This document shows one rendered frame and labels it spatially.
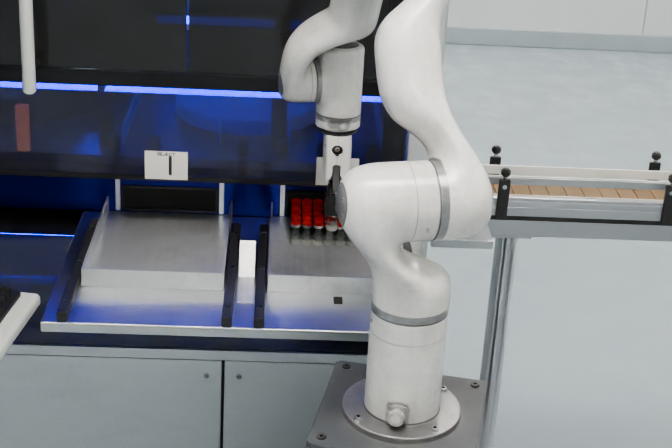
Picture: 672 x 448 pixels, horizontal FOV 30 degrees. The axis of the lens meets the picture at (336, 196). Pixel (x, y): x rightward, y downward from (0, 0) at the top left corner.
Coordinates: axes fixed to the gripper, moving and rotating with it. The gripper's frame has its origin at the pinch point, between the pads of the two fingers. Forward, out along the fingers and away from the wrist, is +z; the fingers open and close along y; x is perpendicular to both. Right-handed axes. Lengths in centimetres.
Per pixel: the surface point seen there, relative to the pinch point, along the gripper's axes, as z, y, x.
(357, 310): 12.2, -20.5, -4.4
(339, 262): 11.9, -1.4, -1.8
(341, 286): 10.5, -14.5, -1.6
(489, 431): 68, 26, -41
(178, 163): -2.5, 11.4, 30.5
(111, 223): 11.8, 13.2, 44.2
